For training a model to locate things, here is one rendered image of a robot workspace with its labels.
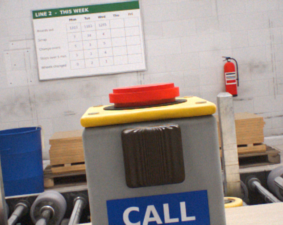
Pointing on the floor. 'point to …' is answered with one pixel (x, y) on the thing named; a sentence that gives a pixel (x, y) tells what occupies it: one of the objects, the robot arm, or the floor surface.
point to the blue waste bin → (21, 160)
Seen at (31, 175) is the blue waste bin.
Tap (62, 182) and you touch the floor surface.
